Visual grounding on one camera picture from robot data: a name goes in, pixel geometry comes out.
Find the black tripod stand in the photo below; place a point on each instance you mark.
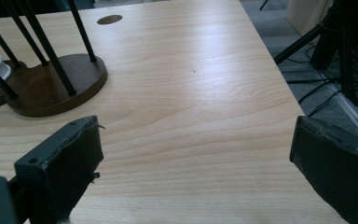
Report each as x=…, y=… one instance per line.
x=295, y=46

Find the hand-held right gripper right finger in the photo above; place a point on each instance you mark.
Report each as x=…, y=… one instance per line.
x=338, y=168

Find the wooden cup rack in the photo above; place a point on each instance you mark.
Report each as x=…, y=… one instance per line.
x=59, y=87

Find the metal floor rail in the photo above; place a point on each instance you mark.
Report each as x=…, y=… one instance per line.
x=357, y=115

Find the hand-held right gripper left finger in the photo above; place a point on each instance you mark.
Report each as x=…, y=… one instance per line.
x=59, y=168

